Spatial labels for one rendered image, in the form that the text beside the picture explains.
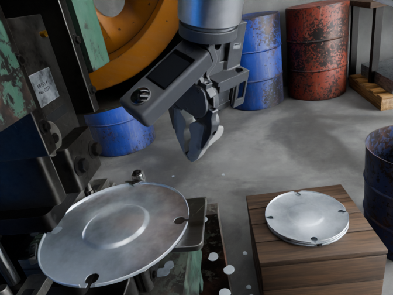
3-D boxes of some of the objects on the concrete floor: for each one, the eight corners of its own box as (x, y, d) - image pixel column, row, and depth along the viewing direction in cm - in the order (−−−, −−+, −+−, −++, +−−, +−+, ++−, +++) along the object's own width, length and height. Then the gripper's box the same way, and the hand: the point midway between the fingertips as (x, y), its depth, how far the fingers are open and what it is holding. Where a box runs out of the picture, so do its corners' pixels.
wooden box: (338, 246, 148) (340, 184, 133) (378, 322, 114) (388, 250, 99) (252, 255, 151) (245, 195, 136) (266, 332, 117) (259, 263, 102)
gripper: (264, 26, 38) (238, 157, 52) (210, 6, 43) (200, 131, 57) (215, 41, 33) (201, 182, 47) (161, 17, 38) (162, 151, 52)
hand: (188, 155), depth 49 cm, fingers closed
